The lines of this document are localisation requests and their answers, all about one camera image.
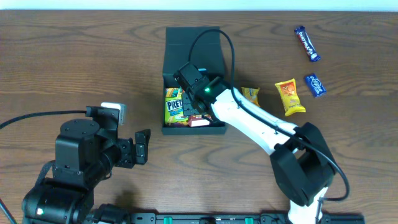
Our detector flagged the small yellow snack packet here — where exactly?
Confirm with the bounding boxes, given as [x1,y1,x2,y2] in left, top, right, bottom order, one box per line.
[241,87,260,107]

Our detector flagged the black cable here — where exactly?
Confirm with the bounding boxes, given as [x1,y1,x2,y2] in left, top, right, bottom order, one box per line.
[0,110,88,130]
[188,29,351,224]

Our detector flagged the blue Eclipse candy pack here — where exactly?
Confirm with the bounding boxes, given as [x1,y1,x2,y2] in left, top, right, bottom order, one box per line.
[303,73,326,98]

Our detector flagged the right black cable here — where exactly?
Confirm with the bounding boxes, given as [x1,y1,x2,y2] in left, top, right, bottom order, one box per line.
[188,29,351,224]

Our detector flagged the red Hello Panda box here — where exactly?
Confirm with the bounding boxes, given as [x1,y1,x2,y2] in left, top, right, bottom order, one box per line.
[188,114,213,128]

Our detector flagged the large yellow snack packet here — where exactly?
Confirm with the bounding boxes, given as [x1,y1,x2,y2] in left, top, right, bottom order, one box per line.
[275,78,306,116]

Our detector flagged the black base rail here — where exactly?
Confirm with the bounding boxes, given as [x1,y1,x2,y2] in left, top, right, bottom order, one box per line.
[90,212,365,224]

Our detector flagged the blue Dairy Milk bar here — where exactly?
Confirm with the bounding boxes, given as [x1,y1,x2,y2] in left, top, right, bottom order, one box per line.
[294,26,321,62]

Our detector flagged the black gift box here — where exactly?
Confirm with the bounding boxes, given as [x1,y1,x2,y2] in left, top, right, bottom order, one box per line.
[161,26,228,136]

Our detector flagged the green Pretz snack box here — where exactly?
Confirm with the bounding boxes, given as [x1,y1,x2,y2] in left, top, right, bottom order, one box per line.
[164,88,189,127]

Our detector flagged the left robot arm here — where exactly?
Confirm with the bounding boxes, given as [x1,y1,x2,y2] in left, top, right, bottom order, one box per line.
[22,104,150,223]

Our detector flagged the left black cable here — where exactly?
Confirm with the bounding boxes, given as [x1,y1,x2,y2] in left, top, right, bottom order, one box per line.
[0,110,88,130]

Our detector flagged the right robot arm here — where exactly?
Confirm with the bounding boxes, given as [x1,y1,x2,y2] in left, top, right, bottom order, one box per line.
[174,62,337,223]

